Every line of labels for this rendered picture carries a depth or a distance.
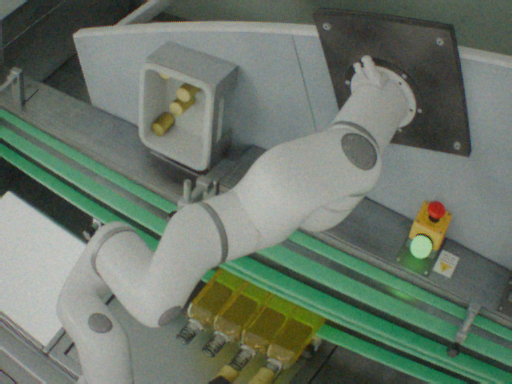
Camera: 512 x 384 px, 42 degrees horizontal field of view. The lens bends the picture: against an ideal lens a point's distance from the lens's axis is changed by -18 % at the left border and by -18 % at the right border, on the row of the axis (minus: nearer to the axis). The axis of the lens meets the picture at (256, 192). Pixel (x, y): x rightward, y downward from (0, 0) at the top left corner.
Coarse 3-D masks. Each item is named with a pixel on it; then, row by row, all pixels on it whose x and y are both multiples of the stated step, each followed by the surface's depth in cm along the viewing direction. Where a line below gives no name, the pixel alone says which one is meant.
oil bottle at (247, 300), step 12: (240, 288) 149; (252, 288) 149; (240, 300) 147; (252, 300) 147; (264, 300) 148; (228, 312) 145; (240, 312) 145; (252, 312) 145; (216, 324) 143; (228, 324) 143; (240, 324) 143; (228, 336) 142
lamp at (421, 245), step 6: (420, 234) 137; (426, 234) 137; (414, 240) 137; (420, 240) 136; (426, 240) 136; (432, 240) 137; (414, 246) 137; (420, 246) 136; (426, 246) 136; (432, 246) 138; (414, 252) 137; (420, 252) 137; (426, 252) 136
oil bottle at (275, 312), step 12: (276, 300) 148; (264, 312) 146; (276, 312) 146; (288, 312) 146; (252, 324) 143; (264, 324) 144; (276, 324) 144; (240, 336) 142; (252, 336) 141; (264, 336) 142; (252, 348) 141; (264, 348) 141
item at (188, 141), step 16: (144, 80) 150; (160, 80) 155; (176, 80) 155; (192, 80) 142; (144, 96) 153; (160, 96) 158; (176, 96) 158; (208, 96) 143; (144, 112) 156; (160, 112) 162; (192, 112) 159; (208, 112) 146; (144, 128) 159; (176, 128) 163; (192, 128) 162; (208, 128) 148; (160, 144) 161; (176, 144) 161; (192, 144) 161; (208, 144) 151; (192, 160) 158; (208, 160) 155
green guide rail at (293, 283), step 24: (240, 264) 149; (264, 264) 150; (288, 288) 146; (312, 288) 146; (336, 312) 142; (360, 312) 142; (384, 312) 143; (384, 336) 139; (408, 336) 138; (432, 336) 139; (456, 360) 134; (480, 360) 134
